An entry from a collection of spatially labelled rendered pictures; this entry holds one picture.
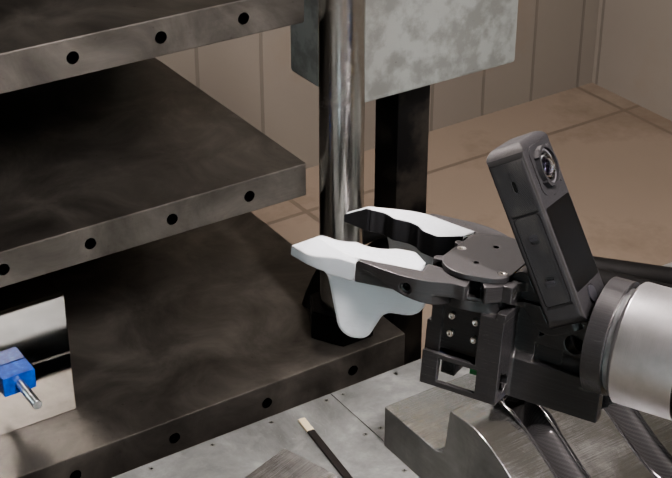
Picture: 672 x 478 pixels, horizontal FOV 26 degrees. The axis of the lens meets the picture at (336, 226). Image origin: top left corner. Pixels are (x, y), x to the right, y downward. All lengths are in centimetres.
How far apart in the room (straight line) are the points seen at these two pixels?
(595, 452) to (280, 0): 68
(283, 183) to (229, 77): 205
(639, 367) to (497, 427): 81
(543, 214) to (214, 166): 114
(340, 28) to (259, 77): 221
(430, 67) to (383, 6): 14
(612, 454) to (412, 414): 26
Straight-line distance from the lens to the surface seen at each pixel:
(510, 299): 88
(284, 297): 215
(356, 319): 92
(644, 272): 212
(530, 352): 90
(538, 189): 85
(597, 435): 169
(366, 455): 182
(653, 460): 171
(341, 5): 182
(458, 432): 167
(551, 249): 86
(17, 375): 184
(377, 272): 89
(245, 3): 183
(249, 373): 199
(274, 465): 162
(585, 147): 444
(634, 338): 85
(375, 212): 97
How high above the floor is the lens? 192
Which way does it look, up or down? 29 degrees down
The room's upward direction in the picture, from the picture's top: straight up
